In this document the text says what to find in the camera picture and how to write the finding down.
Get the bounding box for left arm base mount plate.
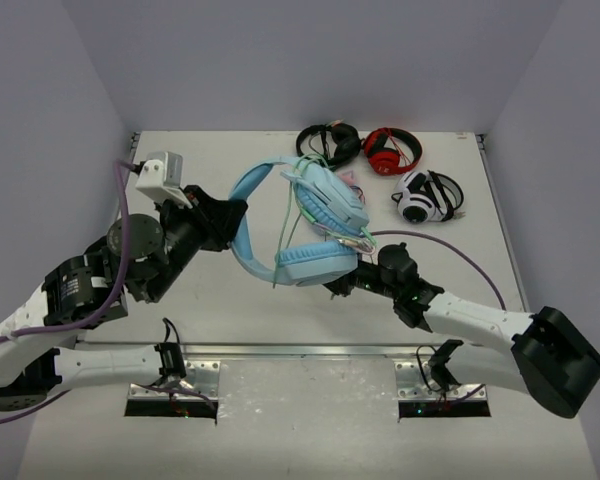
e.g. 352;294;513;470
127;358;222;404

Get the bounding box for red headphones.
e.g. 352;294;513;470
362;127;423;176

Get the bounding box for pink blue cat-ear headphones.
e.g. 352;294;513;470
337;170;366;204

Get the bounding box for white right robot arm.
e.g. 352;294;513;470
326;244;600;419

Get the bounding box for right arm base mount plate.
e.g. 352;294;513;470
393;355;487;403

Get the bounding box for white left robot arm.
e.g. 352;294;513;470
0;185;247;417

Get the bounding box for aluminium table edge rail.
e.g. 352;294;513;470
74;341;487;359

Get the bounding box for green headphone cable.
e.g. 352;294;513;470
270;152;381;291

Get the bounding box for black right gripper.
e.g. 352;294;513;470
312;245;400;300

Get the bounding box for white black headphones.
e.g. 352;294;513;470
391;170;465;224

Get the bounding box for light blue gaming headphones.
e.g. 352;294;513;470
229;154;377;287

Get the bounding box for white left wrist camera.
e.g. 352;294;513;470
135;151;191;208

